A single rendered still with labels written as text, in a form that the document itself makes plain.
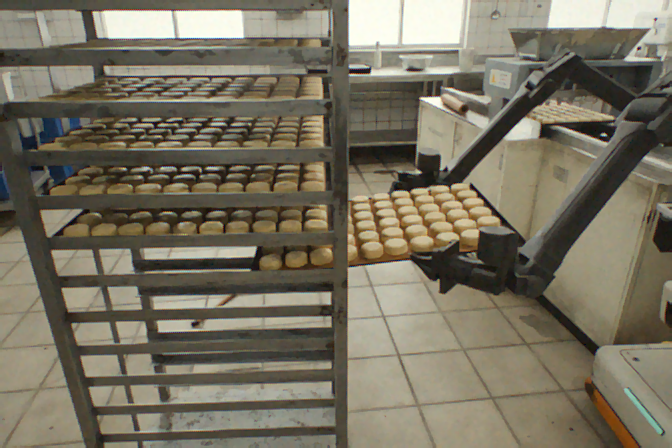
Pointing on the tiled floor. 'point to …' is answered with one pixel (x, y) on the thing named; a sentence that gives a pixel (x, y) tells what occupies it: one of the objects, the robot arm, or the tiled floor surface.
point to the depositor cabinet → (520, 205)
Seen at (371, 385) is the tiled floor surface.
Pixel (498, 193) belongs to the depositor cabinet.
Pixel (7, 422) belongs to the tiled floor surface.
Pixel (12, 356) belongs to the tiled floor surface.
